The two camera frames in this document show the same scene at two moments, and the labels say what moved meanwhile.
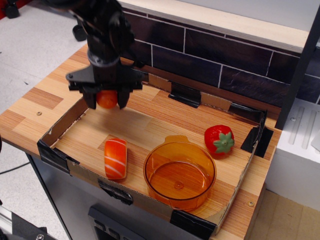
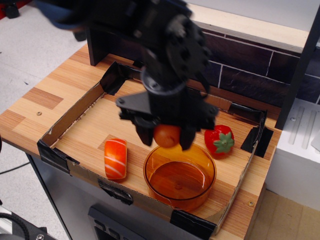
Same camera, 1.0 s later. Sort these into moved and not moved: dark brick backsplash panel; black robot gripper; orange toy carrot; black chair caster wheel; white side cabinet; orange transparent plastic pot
Moved: orange toy carrot; black robot gripper
Not moved: black chair caster wheel; dark brick backsplash panel; orange transparent plastic pot; white side cabinet
